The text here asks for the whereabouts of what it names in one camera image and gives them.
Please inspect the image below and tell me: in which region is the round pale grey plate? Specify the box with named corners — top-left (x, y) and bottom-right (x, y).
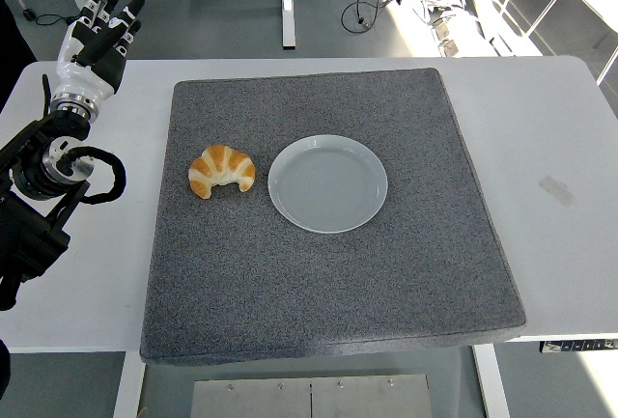
top-left (267, 134), bottom-right (390, 235)

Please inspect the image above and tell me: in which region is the white desk leg straight foot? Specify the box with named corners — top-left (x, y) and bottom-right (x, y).
top-left (279, 0), bottom-right (297, 50)

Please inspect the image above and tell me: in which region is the grey tape strip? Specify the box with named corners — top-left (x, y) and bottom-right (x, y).
top-left (538, 174), bottom-right (578, 210)

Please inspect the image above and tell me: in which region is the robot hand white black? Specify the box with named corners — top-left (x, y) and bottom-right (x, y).
top-left (55, 0), bottom-right (146, 103)

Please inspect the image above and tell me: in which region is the white table leg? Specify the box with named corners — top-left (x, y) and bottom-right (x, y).
top-left (471, 343), bottom-right (512, 418)
top-left (113, 349), bottom-right (147, 418)

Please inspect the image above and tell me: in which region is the table control panel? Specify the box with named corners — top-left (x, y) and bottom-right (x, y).
top-left (539, 338), bottom-right (618, 354)

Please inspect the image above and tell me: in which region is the grey felt mat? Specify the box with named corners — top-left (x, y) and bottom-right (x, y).
top-left (139, 68), bottom-right (527, 367)

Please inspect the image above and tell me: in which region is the croissant bread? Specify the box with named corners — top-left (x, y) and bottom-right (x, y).
top-left (187, 144), bottom-right (257, 201)

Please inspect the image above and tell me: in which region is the person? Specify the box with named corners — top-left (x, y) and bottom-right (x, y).
top-left (0, 0), bottom-right (38, 100)

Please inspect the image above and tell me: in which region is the thin black floor cable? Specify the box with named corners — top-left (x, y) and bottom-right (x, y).
top-left (34, 12), bottom-right (82, 29)

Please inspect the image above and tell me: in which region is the grey metal plate with screws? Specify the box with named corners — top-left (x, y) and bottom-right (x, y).
top-left (189, 373), bottom-right (433, 418)

